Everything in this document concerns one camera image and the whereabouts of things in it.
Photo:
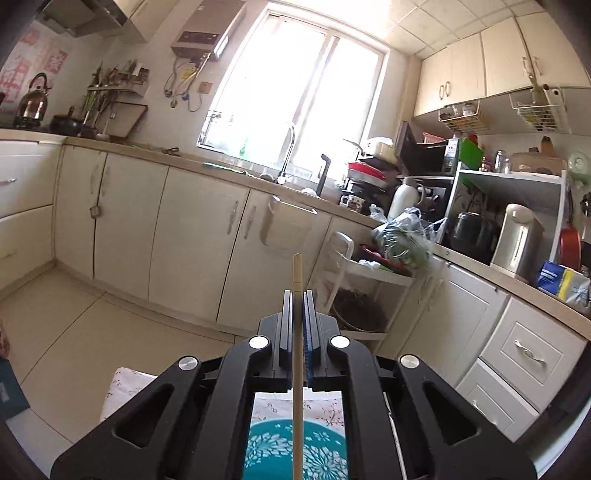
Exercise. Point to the white counter shelf rack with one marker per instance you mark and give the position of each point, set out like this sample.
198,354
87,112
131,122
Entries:
512,182

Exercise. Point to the electric water boiler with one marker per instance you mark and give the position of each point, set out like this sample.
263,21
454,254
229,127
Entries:
517,244

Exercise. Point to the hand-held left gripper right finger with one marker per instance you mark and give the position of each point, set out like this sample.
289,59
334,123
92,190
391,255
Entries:
308,332

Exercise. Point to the black microwave oven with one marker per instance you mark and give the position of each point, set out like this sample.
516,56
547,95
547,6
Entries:
425,154

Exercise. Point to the black rice cooker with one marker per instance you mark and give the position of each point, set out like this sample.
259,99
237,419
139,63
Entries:
471,235

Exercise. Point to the dark teal box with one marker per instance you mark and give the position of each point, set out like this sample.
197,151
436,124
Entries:
11,390

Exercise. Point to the teal cutout utensil holder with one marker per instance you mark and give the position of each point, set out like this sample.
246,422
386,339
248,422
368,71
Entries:
272,452

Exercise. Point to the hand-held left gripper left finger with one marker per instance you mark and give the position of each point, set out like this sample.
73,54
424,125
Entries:
287,323

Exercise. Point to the wooden chopstick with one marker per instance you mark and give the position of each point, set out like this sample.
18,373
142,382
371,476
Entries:
298,277

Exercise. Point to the floral tablecloth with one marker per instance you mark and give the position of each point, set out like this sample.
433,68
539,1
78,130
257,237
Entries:
127,387

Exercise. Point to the patterned mug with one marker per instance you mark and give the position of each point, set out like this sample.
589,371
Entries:
352,202

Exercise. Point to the white kitchen trolley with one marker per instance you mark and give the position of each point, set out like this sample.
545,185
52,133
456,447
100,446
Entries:
341,263

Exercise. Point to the white thermos jug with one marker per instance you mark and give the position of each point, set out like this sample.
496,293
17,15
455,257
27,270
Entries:
401,198

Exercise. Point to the cream upper cabinets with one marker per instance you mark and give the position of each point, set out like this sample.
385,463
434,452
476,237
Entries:
503,60

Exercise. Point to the white casserole pot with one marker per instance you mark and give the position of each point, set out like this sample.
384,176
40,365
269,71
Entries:
381,148

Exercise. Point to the pink wall stickers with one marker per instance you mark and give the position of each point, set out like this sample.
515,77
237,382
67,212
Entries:
23,64

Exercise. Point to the glass jar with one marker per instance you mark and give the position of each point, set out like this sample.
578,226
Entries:
502,162

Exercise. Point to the cream sink base cabinets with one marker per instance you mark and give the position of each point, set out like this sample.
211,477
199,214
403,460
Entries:
184,240

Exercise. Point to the steel kettle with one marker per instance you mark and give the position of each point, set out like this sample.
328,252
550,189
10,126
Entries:
33,104

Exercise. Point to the black slim tap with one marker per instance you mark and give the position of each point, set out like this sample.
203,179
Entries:
324,173

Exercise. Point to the black cooking pot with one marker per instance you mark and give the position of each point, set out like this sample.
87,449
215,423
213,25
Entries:
65,123

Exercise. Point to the wall utensil rack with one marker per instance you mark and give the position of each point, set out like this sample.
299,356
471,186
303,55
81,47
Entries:
120,83

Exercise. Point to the red frying pan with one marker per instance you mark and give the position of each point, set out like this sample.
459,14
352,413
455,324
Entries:
570,249

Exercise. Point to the red lidded pot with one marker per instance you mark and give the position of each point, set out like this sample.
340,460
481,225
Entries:
367,173

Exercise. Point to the white door hanging holder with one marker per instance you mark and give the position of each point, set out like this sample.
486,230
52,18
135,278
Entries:
286,224

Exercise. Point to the plastic bag of vegetables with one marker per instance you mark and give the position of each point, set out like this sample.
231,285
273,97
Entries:
406,240

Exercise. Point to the chrome faucet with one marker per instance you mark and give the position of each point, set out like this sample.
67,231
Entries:
290,138

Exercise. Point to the kitchen window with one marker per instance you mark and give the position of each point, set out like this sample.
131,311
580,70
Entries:
295,92

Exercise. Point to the blue yellow packet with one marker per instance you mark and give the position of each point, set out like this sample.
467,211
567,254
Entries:
561,281

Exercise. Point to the cream drawer cabinet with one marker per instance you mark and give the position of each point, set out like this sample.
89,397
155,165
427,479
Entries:
27,207

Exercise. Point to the wall water heater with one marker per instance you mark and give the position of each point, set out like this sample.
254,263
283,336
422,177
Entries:
203,27

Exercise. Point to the wooden cutting board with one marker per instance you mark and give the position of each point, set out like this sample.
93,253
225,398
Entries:
129,120

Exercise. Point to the range hood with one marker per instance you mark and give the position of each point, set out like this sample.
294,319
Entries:
83,16

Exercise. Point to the cream panelled base cabinets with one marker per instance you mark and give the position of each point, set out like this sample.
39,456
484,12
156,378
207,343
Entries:
485,323

